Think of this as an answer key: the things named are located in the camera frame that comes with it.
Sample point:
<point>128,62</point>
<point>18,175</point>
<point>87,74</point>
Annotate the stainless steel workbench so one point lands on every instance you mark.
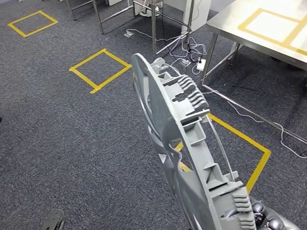
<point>240,19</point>

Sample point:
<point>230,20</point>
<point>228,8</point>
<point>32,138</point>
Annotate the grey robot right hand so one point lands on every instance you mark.
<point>271,222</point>

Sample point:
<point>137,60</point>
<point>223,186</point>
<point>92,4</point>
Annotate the steel frame table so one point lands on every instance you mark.
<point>153,28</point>

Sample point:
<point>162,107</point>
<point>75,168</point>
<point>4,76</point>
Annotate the white cabinet panel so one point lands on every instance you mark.
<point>199,14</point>

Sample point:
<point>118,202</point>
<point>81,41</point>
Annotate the grey floor outlet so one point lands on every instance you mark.
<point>128,34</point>

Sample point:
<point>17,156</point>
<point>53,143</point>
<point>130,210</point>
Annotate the grey plastic wheel hubcap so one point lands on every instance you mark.
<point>172,127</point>

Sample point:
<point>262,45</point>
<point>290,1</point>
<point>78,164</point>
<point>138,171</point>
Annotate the yellow floor tape square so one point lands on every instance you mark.
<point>258,165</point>

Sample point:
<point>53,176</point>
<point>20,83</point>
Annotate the white power strip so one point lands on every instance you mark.
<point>200,64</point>

